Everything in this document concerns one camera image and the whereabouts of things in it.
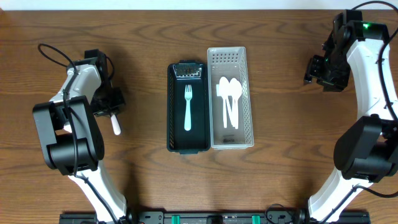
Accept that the white plastic spoon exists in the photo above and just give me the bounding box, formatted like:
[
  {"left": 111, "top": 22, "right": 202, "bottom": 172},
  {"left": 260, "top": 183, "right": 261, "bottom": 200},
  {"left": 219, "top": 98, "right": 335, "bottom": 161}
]
[
  {"left": 219, "top": 77, "right": 231, "bottom": 128},
  {"left": 111, "top": 114, "right": 121, "bottom": 135},
  {"left": 227, "top": 78, "right": 236, "bottom": 127},
  {"left": 229, "top": 78, "right": 243, "bottom": 129}
]

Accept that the mint green plastic fork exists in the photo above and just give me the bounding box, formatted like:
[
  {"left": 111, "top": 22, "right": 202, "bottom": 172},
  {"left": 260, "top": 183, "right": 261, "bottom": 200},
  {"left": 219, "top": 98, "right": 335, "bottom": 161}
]
[{"left": 184, "top": 85, "right": 193, "bottom": 131}]

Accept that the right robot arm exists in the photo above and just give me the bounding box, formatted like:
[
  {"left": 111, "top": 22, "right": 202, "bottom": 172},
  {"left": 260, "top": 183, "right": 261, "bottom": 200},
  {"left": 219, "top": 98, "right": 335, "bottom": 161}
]
[{"left": 293, "top": 6, "right": 397, "bottom": 223}]

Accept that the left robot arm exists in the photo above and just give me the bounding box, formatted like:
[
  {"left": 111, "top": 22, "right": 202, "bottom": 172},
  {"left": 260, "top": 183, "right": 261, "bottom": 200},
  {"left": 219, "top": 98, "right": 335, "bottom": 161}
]
[{"left": 32, "top": 49, "right": 134, "bottom": 223}]

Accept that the dark green plastic basket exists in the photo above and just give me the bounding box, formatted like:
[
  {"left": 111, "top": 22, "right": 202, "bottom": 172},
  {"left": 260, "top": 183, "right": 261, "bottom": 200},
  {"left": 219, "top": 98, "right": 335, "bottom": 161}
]
[{"left": 166, "top": 60, "right": 210, "bottom": 154}]

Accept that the clear white plastic basket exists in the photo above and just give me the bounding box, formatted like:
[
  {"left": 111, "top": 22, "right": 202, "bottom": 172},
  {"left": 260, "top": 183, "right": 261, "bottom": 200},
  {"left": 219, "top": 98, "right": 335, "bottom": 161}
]
[{"left": 207, "top": 47, "right": 254, "bottom": 150}]

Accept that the white paper label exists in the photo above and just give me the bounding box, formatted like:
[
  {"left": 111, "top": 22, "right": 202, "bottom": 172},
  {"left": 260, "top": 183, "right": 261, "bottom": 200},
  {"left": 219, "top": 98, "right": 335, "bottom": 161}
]
[{"left": 216, "top": 84, "right": 221, "bottom": 96}]

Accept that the black mounting rail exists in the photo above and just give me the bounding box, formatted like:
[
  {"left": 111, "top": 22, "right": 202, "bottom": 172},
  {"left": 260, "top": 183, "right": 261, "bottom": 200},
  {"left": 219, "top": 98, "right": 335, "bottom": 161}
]
[{"left": 58, "top": 207, "right": 371, "bottom": 224}]

